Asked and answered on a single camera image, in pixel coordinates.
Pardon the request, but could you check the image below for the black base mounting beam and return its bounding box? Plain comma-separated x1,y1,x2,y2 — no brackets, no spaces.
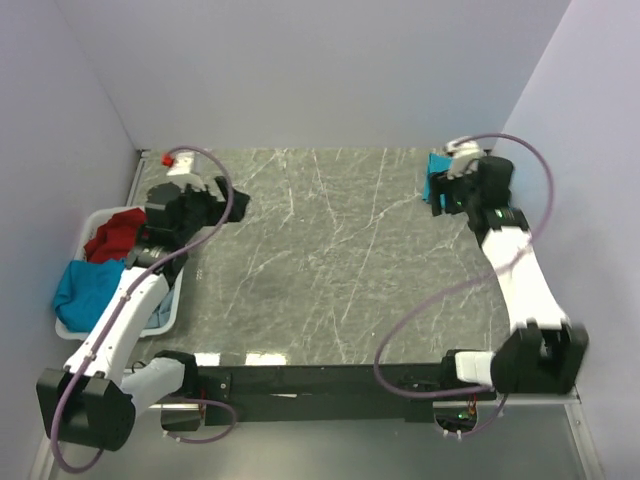
159,363,499,432

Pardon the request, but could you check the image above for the teal t shirt in basket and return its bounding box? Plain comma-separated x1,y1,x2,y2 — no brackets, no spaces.
52,259,125,333

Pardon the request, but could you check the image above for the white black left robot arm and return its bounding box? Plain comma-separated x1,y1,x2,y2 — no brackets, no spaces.
36,175,250,451

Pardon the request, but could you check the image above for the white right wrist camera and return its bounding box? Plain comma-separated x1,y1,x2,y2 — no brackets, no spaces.
444,138,486,179

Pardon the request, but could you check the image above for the red t shirt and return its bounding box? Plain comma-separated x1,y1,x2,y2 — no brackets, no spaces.
84,208,147,264

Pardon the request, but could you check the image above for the white plastic laundry basket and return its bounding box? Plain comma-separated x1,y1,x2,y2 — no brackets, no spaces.
55,205,184,341

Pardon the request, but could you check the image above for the teal t shirt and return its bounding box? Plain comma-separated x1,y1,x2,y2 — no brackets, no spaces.
52,259,125,333
422,152,452,204

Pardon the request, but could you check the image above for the light blue garment in basket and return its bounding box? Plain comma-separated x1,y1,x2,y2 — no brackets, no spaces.
146,288,175,329

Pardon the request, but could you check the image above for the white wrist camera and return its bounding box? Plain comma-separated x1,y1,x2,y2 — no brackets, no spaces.
444,138,486,179
162,151,205,191

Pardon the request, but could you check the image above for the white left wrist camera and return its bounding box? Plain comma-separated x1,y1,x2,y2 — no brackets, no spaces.
162,151,205,191

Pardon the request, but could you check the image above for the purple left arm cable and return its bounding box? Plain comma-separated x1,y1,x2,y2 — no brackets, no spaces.
49,145,239,472

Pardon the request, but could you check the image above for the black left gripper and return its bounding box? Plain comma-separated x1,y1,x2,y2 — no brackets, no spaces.
174,175,248,243

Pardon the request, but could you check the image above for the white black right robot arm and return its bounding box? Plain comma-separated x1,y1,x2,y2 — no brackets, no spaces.
428,156,589,399

